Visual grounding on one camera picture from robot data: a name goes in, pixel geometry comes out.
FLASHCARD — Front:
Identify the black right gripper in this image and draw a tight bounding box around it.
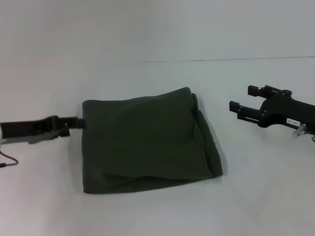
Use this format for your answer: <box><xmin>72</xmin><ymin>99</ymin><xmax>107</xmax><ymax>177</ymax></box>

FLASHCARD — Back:
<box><xmin>228</xmin><ymin>84</ymin><xmax>315</xmax><ymax>136</ymax></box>

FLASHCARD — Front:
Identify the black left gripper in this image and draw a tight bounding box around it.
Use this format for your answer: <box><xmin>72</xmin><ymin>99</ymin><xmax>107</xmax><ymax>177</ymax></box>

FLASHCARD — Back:
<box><xmin>0</xmin><ymin>115</ymin><xmax>87</xmax><ymax>145</ymax></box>

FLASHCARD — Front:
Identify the dark green FREE t-shirt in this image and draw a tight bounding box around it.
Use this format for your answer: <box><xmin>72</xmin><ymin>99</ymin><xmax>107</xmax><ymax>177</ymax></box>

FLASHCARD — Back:
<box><xmin>81</xmin><ymin>86</ymin><xmax>224</xmax><ymax>195</ymax></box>

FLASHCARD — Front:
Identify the right gripper connector cable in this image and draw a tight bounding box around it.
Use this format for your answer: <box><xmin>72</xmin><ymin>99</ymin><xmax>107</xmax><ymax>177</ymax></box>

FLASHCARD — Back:
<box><xmin>291</xmin><ymin>123</ymin><xmax>315</xmax><ymax>143</ymax></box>

